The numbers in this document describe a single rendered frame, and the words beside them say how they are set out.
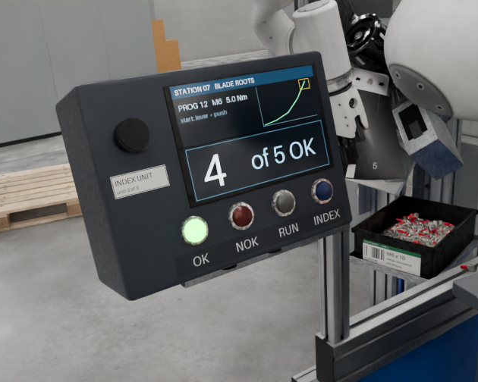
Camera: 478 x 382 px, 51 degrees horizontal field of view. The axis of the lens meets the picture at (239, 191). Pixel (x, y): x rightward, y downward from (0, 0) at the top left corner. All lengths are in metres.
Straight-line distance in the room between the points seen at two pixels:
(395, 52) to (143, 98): 0.21
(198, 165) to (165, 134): 0.04
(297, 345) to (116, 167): 1.77
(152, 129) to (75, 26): 6.19
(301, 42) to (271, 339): 1.46
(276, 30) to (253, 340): 1.46
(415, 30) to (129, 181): 0.26
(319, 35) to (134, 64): 6.02
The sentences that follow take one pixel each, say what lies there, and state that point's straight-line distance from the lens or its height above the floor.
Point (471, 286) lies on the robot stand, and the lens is 0.75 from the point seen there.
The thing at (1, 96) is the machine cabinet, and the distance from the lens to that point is 6.41.
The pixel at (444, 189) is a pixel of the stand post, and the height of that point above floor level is 0.74.
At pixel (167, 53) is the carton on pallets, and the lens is 9.38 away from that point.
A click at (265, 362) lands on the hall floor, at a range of 2.07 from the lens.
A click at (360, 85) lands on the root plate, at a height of 1.11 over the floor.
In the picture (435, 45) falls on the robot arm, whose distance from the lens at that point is 0.40.
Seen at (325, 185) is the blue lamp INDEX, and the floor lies 1.12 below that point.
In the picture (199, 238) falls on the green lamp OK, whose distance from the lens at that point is 0.46.
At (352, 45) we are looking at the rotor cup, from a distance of 1.26.
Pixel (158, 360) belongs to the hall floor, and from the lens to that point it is 2.16.
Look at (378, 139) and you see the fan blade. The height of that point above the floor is 1.01.
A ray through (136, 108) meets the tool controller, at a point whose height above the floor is 1.23.
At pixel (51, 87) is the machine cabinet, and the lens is 6.55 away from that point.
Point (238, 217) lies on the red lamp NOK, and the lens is 0.47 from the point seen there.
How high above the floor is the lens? 1.30
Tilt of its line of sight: 20 degrees down
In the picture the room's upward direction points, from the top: 5 degrees counter-clockwise
